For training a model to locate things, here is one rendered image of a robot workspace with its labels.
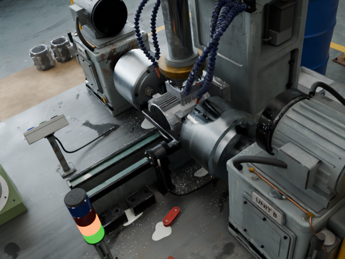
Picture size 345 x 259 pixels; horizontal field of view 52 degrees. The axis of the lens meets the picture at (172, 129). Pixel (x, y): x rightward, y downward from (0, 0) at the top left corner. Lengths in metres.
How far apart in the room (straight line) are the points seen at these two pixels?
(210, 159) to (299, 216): 0.36
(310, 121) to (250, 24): 0.50
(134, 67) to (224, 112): 0.50
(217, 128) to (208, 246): 0.42
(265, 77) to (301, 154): 0.65
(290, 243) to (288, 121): 0.33
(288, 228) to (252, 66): 0.62
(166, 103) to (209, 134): 0.27
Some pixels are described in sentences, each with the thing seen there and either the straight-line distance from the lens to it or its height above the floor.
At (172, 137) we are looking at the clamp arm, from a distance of 1.32.
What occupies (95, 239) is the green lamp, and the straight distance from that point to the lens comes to 1.08.
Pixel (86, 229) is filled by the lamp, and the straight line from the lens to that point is 1.04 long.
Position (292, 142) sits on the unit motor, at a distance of 0.87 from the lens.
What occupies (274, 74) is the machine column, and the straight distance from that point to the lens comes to 1.49.
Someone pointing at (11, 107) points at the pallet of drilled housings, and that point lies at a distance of 3.50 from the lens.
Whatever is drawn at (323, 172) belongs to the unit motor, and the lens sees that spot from 0.85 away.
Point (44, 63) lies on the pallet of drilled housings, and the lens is 3.82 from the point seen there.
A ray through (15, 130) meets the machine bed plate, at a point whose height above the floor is 0.80.
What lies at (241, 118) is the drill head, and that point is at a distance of 1.16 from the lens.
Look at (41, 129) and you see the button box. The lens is 1.48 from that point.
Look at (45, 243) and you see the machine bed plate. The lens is 1.46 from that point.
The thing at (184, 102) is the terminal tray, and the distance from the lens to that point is 1.36.
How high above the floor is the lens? 1.93
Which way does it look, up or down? 42 degrees down
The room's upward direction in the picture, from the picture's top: 10 degrees counter-clockwise
